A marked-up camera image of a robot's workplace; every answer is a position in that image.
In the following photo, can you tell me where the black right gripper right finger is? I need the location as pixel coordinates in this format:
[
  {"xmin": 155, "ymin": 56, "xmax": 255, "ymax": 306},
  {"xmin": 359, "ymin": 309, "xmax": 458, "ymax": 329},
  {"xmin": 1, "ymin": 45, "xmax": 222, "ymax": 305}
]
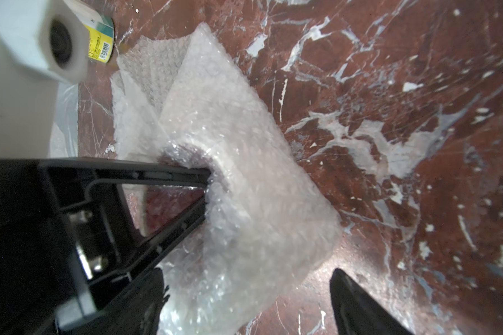
[{"xmin": 330, "ymin": 268, "xmax": 411, "ymax": 335}]

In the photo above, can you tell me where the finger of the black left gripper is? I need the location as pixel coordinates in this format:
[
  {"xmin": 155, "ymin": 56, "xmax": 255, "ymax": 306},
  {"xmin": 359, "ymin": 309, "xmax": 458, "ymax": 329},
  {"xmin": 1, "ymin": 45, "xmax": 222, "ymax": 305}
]
[{"xmin": 39, "ymin": 159, "xmax": 210, "ymax": 302}]

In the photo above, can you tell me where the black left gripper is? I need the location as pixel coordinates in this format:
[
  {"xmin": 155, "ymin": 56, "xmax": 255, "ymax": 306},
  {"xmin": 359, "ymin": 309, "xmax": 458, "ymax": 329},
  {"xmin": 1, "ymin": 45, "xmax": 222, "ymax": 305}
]
[{"xmin": 0, "ymin": 159, "xmax": 96, "ymax": 334}]

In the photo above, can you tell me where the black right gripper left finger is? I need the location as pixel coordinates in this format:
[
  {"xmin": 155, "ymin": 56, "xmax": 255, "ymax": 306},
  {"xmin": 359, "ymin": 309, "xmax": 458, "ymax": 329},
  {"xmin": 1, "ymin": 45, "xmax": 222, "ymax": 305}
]
[{"xmin": 73, "ymin": 267, "xmax": 170, "ymax": 334}]

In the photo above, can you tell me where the small green labelled tin can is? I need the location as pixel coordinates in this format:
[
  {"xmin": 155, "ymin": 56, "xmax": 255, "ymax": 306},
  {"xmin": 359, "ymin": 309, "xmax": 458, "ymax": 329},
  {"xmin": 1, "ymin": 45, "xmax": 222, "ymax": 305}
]
[{"xmin": 65, "ymin": 0, "xmax": 115, "ymax": 64}]

